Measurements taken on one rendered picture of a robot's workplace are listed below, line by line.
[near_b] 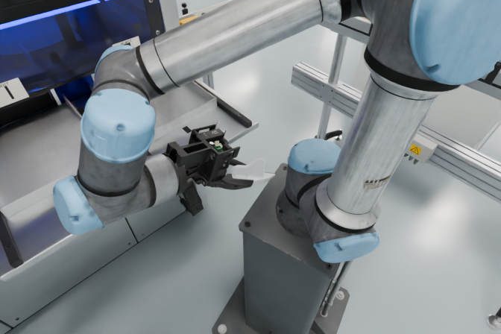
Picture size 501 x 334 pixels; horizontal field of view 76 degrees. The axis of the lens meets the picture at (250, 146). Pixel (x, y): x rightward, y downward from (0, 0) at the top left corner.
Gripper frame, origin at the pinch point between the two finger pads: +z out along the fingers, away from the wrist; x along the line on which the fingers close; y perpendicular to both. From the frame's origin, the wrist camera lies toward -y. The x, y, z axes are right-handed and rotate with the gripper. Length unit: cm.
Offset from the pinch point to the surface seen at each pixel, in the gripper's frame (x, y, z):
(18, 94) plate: 58, -17, -24
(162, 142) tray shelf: 28.3, -18.3, 1.0
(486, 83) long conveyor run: -21, 20, 90
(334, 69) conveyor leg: 38, -8, 105
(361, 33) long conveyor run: 29, 15, 93
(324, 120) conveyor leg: 34, -39, 116
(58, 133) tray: 51, -27, -17
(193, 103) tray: 37.0, -13.2, 16.8
